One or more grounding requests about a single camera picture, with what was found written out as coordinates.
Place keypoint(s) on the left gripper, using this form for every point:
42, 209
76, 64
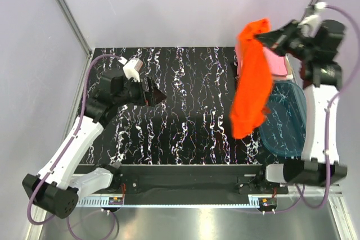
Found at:
142, 100

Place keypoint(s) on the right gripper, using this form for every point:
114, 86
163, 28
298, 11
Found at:
278, 38

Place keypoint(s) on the orange t-shirt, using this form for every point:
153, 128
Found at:
255, 83

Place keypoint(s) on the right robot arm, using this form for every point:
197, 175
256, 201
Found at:
322, 82

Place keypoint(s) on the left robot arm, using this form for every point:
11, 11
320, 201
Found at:
53, 188

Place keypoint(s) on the folded pink t-shirt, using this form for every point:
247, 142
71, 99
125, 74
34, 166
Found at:
276, 63

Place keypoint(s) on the folded cream t-shirt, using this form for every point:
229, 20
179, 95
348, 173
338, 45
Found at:
289, 75

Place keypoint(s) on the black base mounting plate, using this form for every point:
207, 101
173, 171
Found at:
193, 181

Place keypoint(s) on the blue transparent plastic bin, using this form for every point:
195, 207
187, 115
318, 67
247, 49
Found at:
283, 132

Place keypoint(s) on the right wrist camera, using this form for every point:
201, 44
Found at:
312, 17

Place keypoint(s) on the left aluminium frame post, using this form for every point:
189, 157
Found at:
64, 7

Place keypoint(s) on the slotted cable duct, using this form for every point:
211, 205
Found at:
221, 202

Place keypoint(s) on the aluminium rail front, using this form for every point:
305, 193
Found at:
338, 209

